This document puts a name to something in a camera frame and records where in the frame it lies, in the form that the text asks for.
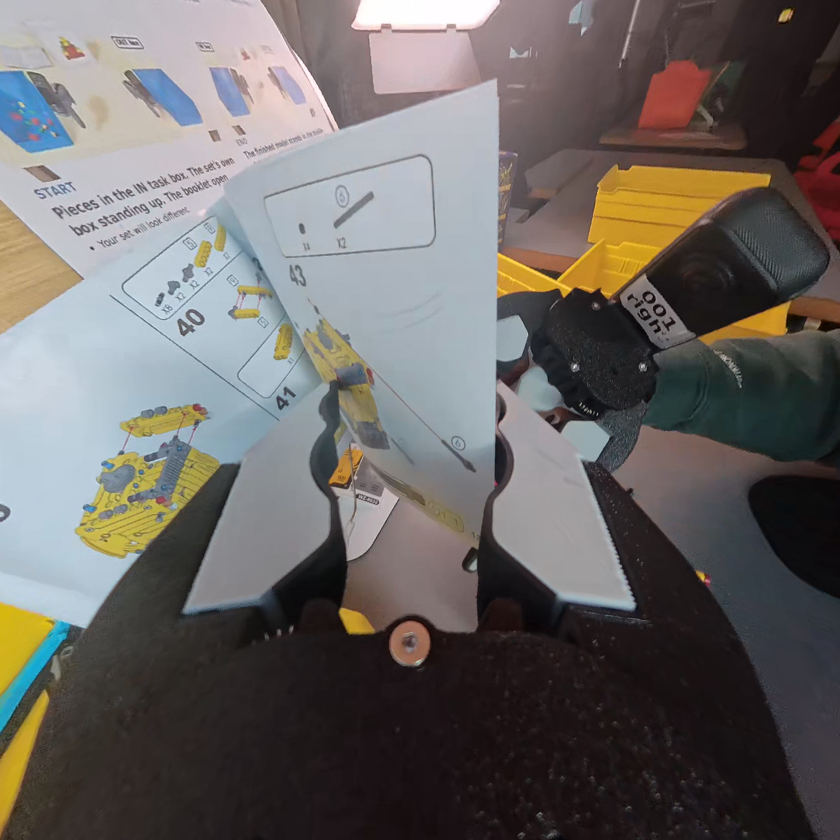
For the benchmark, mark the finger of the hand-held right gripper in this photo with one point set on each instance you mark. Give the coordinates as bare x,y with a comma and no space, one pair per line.
512,338
541,390

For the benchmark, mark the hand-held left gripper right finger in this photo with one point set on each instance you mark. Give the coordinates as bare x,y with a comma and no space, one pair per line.
558,525

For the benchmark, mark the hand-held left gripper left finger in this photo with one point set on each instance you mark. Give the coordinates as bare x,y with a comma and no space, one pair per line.
262,525

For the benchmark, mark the lego instruction booklet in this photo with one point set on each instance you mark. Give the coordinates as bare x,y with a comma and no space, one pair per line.
394,229

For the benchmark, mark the person's right forearm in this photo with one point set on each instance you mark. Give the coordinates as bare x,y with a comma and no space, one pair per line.
754,394

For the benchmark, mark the small yellow lego piece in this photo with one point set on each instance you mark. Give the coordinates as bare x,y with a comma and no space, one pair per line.
358,620

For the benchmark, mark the yellow grey sticker sheet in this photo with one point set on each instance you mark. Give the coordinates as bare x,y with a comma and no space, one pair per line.
374,512

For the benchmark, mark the dark blue toy box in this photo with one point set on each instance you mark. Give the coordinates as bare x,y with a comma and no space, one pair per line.
507,197

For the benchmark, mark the blue brick separator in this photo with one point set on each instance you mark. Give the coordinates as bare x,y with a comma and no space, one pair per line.
36,669

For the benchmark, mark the orange plastic bin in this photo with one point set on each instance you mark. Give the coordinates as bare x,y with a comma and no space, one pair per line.
676,92

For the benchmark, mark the red plastic bin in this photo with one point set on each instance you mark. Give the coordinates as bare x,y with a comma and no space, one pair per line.
820,177

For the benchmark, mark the white light panel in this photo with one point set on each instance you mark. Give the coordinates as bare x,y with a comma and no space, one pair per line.
420,39

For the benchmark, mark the white task instruction sheet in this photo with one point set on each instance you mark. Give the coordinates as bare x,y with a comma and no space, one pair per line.
164,79

